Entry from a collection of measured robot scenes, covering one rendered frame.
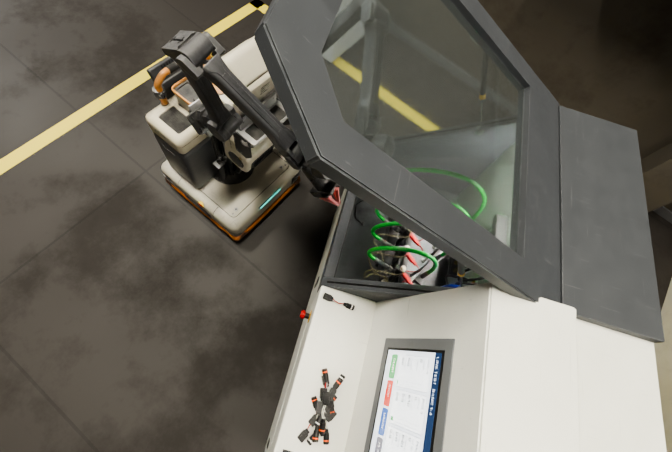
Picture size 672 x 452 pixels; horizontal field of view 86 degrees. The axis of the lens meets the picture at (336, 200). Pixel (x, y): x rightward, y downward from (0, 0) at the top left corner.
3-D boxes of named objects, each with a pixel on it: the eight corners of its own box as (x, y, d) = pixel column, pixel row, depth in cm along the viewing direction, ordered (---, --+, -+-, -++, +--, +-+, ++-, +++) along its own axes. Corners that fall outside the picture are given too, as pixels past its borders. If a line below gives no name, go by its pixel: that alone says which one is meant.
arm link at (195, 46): (175, 14, 96) (148, 38, 93) (213, 33, 92) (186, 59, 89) (230, 116, 137) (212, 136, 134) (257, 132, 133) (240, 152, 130)
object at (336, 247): (353, 166, 183) (360, 149, 169) (361, 169, 183) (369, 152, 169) (319, 284, 156) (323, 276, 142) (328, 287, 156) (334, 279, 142)
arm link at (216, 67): (201, 34, 97) (173, 61, 94) (206, 27, 92) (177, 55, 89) (308, 145, 117) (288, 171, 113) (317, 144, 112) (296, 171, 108)
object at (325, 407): (316, 365, 126) (317, 365, 121) (345, 374, 126) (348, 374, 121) (296, 440, 116) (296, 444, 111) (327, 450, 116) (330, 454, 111)
